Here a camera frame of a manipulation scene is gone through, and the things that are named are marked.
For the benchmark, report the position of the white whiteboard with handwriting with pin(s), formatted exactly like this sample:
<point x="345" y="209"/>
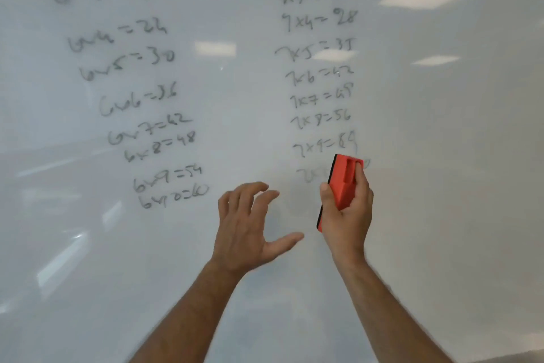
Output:
<point x="425" y="120"/>

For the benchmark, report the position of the person's left forearm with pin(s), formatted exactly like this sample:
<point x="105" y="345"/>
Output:
<point x="191" y="320"/>

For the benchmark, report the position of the person's left hand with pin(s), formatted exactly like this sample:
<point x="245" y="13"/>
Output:
<point x="240" y="239"/>

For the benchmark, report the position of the person's right thumb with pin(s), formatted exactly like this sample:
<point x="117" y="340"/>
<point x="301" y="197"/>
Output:
<point x="328" y="201"/>

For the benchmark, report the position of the red whiteboard eraser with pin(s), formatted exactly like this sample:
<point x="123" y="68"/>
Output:
<point x="342" y="182"/>

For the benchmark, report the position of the person's left thumb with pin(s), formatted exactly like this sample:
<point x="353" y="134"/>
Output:
<point x="285" y="244"/>

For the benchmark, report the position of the person's left middle finger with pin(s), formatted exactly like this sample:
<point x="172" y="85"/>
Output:
<point x="251" y="195"/>

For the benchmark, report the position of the person's right hand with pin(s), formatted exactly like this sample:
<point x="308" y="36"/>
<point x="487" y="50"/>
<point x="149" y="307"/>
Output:
<point x="346" y="229"/>

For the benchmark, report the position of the person's right forearm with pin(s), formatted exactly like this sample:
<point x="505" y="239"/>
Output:
<point x="382" y="316"/>

